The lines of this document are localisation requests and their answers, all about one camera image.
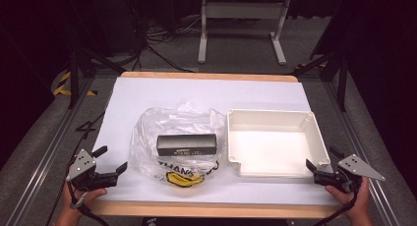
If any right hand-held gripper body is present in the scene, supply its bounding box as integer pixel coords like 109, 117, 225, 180
313, 153, 387, 194

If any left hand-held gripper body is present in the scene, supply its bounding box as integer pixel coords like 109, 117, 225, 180
66, 148, 119, 192

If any clear plastic bag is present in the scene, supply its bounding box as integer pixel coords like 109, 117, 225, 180
129, 101, 229, 189

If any white plastic container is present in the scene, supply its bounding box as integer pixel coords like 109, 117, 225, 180
226, 108, 331, 179

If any black rectangular box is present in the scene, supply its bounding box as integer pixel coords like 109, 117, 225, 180
155, 133, 218, 157

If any person's right hand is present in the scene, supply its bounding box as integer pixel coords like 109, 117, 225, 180
324, 176, 374, 226

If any person's left hand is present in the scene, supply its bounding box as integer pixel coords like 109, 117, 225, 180
53, 181, 108, 226

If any black metal stand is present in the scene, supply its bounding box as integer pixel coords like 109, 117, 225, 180
293, 38, 350, 113
67, 45, 127, 110

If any yellow black hazard tape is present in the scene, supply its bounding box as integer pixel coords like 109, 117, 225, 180
52, 70, 98, 97

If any white paper sheet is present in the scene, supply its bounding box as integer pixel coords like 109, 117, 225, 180
92, 77, 340, 206

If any white metal stand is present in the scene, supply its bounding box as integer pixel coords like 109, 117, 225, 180
197, 0, 292, 66

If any aluminium rail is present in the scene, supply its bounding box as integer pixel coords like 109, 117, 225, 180
323, 82, 403, 226
4, 78, 96, 226

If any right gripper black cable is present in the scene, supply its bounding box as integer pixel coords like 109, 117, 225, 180
313, 190, 359, 226

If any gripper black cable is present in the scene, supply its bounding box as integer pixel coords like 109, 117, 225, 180
313, 190, 359, 226
67, 181, 111, 226

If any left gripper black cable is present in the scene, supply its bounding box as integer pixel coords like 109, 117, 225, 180
67, 181, 111, 226

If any bundle of floor cables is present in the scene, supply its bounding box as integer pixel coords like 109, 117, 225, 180
131, 14, 205, 74

